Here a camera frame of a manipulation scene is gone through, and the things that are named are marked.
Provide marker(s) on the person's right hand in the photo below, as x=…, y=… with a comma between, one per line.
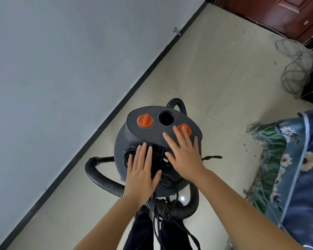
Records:
x=187, y=156

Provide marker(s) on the person's left hand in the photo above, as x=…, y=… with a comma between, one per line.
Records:
x=140, y=177

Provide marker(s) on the grey vacuum cleaner orange knobs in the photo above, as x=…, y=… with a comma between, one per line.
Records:
x=135, y=127

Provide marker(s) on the person's right forearm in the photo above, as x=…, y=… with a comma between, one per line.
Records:
x=245, y=213

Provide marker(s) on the person's left forearm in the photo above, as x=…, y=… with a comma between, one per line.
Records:
x=112, y=223

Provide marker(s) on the person's dark left trouser leg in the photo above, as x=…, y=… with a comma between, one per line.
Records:
x=140, y=229

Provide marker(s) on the person's dark trouser leg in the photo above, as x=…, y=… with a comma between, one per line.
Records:
x=172, y=236
x=140, y=229

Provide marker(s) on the person's dark right trouser leg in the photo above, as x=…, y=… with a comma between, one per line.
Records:
x=172, y=236

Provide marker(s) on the black skirting board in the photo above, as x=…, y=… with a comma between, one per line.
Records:
x=107, y=122

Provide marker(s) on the green lace bed skirt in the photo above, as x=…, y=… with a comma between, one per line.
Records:
x=271, y=164

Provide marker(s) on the blue floral bed blanket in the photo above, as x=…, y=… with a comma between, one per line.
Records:
x=307, y=192

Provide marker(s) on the red-brown wooden door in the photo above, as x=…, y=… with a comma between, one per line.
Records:
x=271, y=10

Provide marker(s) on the metal wall door stopper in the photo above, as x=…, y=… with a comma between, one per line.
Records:
x=176, y=31

